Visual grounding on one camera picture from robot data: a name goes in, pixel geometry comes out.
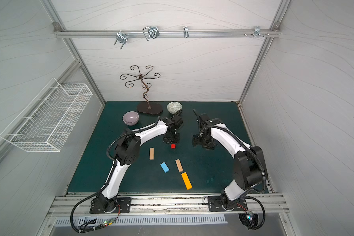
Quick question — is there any metal clamp far right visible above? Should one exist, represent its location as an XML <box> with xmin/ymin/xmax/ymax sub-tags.
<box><xmin>244</xmin><ymin>26</ymin><xmax>270</xmax><ymax>38</ymax></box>

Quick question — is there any natural wood block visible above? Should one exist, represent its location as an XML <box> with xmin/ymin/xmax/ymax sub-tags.
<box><xmin>149</xmin><ymin>147</ymin><xmax>154</xmax><ymax>160</ymax></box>
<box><xmin>176</xmin><ymin>159</ymin><xmax>183</xmax><ymax>173</ymax></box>

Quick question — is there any aluminium crossbar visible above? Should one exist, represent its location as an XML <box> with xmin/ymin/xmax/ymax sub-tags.
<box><xmin>54</xmin><ymin>28</ymin><xmax>282</xmax><ymax>39</ymax></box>

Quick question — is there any black cable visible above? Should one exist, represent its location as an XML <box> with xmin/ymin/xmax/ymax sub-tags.
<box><xmin>70</xmin><ymin>188</ymin><xmax>121</xmax><ymax>234</ymax></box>
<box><xmin>238</xmin><ymin>196</ymin><xmax>266</xmax><ymax>231</ymax></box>

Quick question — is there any patterned white green bowl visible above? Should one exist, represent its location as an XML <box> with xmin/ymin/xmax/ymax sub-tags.
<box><xmin>167</xmin><ymin>102</ymin><xmax>183</xmax><ymax>115</ymax></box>

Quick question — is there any yellow block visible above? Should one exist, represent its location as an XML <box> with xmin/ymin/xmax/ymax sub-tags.
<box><xmin>181</xmin><ymin>172</ymin><xmax>192</xmax><ymax>190</ymax></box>

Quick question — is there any white vent strip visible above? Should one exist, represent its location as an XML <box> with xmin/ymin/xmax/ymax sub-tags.
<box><xmin>55</xmin><ymin>214</ymin><xmax>228</xmax><ymax>227</ymax></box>

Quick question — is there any purple bowl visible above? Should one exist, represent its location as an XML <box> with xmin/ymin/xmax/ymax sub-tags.
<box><xmin>123</xmin><ymin>111</ymin><xmax>139</xmax><ymax>126</ymax></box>

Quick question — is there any right black cable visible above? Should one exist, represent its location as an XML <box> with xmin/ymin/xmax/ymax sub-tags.
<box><xmin>238</xmin><ymin>196</ymin><xmax>266</xmax><ymax>231</ymax></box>

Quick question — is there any white wire basket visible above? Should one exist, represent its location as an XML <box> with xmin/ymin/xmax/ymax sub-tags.
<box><xmin>0</xmin><ymin>78</ymin><xmax>92</xmax><ymax>152</ymax></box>

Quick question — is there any metal clamp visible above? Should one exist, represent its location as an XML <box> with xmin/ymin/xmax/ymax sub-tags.
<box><xmin>142</xmin><ymin>26</ymin><xmax>160</xmax><ymax>41</ymax></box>
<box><xmin>244</xmin><ymin>26</ymin><xmax>270</xmax><ymax>38</ymax></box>
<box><xmin>114</xmin><ymin>31</ymin><xmax>128</xmax><ymax>49</ymax></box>
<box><xmin>183</xmin><ymin>26</ymin><xmax>189</xmax><ymax>38</ymax></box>

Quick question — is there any metal clamp far left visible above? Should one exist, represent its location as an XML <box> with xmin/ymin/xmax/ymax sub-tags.
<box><xmin>114</xmin><ymin>31</ymin><xmax>128</xmax><ymax>49</ymax></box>

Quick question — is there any left black cable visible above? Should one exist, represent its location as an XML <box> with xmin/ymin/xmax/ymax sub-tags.
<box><xmin>70</xmin><ymin>188</ymin><xmax>121</xmax><ymax>234</ymax></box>

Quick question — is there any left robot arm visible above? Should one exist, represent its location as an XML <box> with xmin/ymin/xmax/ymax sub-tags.
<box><xmin>95</xmin><ymin>115</ymin><xmax>183</xmax><ymax>213</ymax></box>

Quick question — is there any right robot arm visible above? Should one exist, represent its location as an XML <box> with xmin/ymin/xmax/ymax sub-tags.
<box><xmin>192</xmin><ymin>114</ymin><xmax>267</xmax><ymax>210</ymax></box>

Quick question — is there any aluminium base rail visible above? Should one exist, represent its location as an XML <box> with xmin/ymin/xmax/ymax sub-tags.
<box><xmin>47</xmin><ymin>193</ymin><xmax>290</xmax><ymax>217</ymax></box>

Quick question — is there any brown metal jewelry stand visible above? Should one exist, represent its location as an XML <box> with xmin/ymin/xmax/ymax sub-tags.
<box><xmin>120</xmin><ymin>65</ymin><xmax>163</xmax><ymax>115</ymax></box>

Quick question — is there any blue block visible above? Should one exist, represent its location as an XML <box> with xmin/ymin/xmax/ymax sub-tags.
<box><xmin>160</xmin><ymin>162</ymin><xmax>170</xmax><ymax>173</ymax></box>

